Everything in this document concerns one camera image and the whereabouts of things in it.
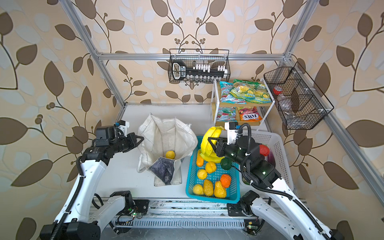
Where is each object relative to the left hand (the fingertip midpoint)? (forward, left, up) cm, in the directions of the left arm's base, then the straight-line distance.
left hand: (143, 137), depth 75 cm
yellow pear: (-20, -39, -16) cm, 47 cm away
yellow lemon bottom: (-20, -28, -17) cm, 39 cm away
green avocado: (-6, -44, -16) cm, 47 cm away
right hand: (-5, -33, +7) cm, 35 cm away
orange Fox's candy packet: (+21, -59, -4) cm, 63 cm away
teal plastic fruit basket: (-21, -46, -20) cm, 55 cm away
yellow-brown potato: (-18, -34, -18) cm, 42 cm away
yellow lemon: (-1, -11, -18) cm, 21 cm away
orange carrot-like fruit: (-3, -29, -19) cm, 34 cm away
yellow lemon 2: (-12, -30, -18) cm, 37 cm away
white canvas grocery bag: (+10, -6, -23) cm, 26 cm away
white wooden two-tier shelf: (+14, -36, +11) cm, 40 cm away
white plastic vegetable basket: (+8, -74, -14) cm, 76 cm away
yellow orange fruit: (-8, -35, -17) cm, 40 cm away
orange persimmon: (-15, -43, -16) cm, 48 cm away
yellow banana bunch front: (-8, -32, +4) cm, 33 cm away
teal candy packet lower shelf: (+20, -44, -3) cm, 49 cm away
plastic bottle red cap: (+14, -72, +11) cm, 74 cm away
